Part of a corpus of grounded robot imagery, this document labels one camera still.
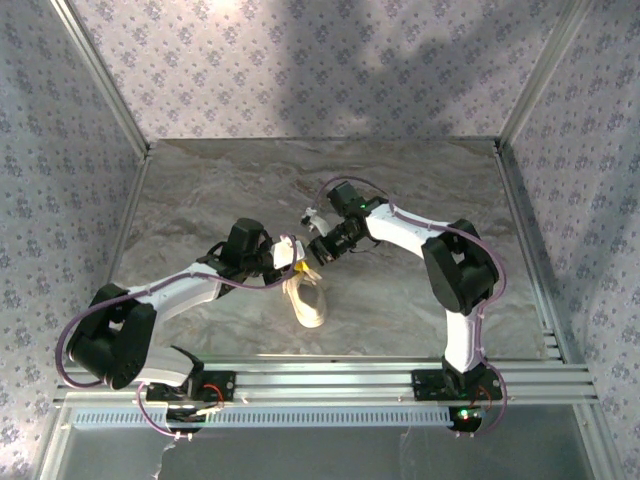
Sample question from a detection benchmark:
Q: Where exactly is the white sneaker shoe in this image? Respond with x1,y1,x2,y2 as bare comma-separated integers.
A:
281,269,328,330

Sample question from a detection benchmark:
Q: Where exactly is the black round controller board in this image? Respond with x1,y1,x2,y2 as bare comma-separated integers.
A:
448,405,487,434
164,405,209,434

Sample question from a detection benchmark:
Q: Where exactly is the white torn tape strip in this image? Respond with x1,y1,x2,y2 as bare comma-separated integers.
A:
152,439,178,480

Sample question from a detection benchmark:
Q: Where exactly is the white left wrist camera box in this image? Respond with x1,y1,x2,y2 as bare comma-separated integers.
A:
270,236,306,271

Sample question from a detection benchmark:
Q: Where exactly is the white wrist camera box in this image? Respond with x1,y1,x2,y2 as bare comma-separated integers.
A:
270,236,306,271
298,208,330,236

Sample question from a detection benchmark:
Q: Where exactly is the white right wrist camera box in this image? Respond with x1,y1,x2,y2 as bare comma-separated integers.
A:
298,208,330,236

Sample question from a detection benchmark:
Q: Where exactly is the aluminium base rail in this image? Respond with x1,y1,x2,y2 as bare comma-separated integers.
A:
52,354,600,409

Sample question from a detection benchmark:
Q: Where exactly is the aluminium side rail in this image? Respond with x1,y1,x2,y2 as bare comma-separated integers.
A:
494,139,574,364
74,149,154,364

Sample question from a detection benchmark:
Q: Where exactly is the thin red wire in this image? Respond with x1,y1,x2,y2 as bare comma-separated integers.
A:
471,386,495,414
201,383,227,407

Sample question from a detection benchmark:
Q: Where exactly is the white slotted cable duct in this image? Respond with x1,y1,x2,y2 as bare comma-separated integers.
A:
73,406,455,431

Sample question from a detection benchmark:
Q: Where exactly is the aluminium frame post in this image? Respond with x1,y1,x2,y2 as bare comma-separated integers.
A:
49,0,152,157
497,0,599,151

